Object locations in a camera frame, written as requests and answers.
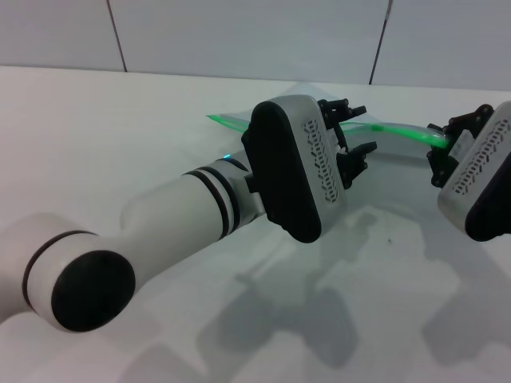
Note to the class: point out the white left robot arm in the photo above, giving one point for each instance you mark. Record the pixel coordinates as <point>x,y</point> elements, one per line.
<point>159,223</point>

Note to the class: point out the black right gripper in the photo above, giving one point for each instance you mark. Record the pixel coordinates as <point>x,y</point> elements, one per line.
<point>461,143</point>

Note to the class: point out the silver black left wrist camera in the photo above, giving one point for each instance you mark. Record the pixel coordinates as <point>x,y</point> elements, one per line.
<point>283,171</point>

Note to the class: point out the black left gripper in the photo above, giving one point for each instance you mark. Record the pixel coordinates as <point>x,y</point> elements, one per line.
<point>337,141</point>

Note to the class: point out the clear green-zip document bag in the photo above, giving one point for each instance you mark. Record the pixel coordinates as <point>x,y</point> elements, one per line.
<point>403,132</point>

